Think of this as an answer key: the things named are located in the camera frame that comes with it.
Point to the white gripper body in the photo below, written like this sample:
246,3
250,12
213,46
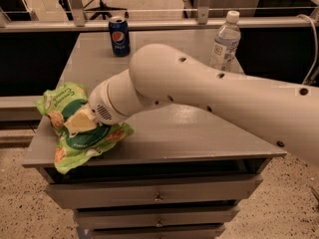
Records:
99,104

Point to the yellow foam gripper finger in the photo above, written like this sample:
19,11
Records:
83,120

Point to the green rice chip bag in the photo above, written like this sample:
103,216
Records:
81,137

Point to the clear plastic water bottle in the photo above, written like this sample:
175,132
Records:
225,43

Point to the blue Pepsi can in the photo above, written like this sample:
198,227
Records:
120,39

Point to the metal railing frame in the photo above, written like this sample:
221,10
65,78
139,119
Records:
81,23

